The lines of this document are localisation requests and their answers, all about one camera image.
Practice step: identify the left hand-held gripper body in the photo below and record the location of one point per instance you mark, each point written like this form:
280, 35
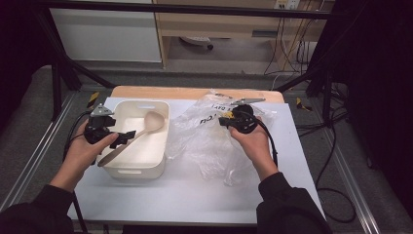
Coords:
97, 128

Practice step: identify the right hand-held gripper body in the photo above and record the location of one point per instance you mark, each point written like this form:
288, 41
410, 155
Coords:
245, 120

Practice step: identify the white plastic bin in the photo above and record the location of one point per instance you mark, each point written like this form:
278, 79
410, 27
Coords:
147, 156

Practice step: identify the wooden spoon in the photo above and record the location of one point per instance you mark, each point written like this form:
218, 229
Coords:
153, 121

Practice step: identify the clear plastic bag yellow face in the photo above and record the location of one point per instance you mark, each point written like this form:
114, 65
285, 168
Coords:
201, 146

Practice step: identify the person's left hand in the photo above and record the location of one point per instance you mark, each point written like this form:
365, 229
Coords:
84, 152

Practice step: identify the person's right hand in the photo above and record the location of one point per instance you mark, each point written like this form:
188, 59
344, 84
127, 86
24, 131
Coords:
256, 146

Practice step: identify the wooden board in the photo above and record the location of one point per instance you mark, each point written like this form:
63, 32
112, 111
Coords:
156, 92

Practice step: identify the black metal stand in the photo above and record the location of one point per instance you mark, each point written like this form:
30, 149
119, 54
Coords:
56, 87
326, 91

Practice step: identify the white board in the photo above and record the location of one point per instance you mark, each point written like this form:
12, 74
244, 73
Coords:
162, 201

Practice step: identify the grey chair base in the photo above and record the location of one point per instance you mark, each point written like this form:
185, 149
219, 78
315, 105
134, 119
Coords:
195, 40

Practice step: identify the white cabinet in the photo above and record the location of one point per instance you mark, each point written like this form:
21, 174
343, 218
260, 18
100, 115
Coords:
104, 35

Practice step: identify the wooden desk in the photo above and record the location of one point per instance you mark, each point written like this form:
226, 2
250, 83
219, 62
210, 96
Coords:
207, 26

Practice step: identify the black curtain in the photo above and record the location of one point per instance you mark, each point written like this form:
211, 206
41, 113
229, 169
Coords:
16, 48
376, 81

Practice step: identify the black metal crossbar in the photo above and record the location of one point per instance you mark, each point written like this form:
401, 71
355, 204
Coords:
195, 9

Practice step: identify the white power strip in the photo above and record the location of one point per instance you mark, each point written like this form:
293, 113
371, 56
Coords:
287, 4

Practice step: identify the aluminium rail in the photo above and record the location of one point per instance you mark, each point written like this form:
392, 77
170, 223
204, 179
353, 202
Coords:
357, 195
39, 146

